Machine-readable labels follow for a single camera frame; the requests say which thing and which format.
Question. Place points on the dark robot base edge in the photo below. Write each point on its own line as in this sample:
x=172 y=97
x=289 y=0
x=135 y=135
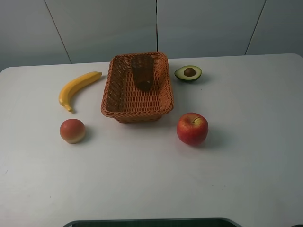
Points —
x=166 y=222

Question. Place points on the grey translucent plastic cup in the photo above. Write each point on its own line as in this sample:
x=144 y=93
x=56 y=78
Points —
x=142 y=70

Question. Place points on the halved avocado with pit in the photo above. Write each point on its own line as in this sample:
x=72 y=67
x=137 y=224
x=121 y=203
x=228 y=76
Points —
x=188 y=73

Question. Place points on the yellow banana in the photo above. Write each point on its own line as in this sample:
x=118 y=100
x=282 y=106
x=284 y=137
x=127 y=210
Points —
x=74 y=86

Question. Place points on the red-orange peach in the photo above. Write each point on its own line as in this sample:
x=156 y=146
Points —
x=72 y=131

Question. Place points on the red apple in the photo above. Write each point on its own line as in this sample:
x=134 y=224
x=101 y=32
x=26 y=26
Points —
x=192 y=129

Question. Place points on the brown wicker basket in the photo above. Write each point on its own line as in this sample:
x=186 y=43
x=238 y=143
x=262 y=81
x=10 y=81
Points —
x=126 y=103

